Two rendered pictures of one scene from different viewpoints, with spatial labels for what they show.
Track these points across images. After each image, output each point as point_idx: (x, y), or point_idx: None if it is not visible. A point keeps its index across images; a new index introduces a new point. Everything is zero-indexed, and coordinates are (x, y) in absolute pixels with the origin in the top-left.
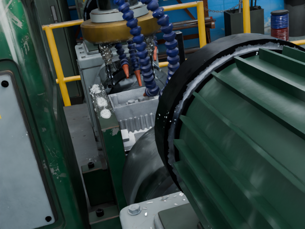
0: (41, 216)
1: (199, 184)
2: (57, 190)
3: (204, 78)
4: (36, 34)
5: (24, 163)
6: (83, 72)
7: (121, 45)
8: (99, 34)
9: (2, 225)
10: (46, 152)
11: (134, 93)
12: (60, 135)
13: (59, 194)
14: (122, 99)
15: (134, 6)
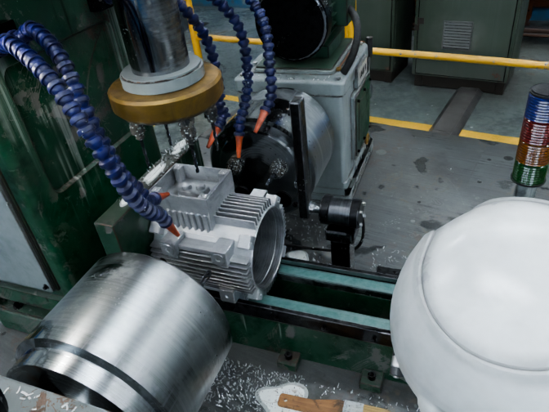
0: (39, 281)
1: None
2: (50, 265)
3: None
4: (87, 71)
5: (11, 230)
6: (238, 96)
7: (220, 96)
8: (111, 105)
9: (8, 273)
10: (30, 227)
11: (205, 172)
12: (58, 210)
13: (52, 270)
14: (191, 173)
15: (163, 75)
